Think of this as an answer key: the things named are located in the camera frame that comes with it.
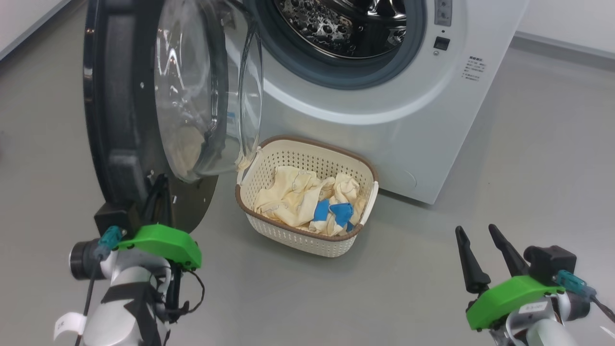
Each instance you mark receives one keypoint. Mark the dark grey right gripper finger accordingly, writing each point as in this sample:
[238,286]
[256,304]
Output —
[511,259]
[473,274]

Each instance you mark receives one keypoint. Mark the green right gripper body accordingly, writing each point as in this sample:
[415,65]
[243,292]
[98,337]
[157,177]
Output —
[509,298]

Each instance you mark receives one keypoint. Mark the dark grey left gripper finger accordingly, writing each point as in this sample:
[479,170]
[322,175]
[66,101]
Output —
[153,204]
[166,206]

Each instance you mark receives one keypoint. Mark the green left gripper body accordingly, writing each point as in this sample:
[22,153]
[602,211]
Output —
[163,240]

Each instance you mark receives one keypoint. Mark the round black glass washer door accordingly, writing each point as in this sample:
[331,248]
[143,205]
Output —
[120,120]

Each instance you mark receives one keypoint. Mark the white front-load washing machine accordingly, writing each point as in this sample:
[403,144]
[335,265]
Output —
[408,125]

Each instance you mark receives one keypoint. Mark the cream perforated basket brown rim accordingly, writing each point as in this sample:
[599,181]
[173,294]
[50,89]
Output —
[298,238]

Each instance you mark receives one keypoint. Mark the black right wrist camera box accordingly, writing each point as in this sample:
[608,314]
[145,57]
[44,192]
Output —
[550,262]

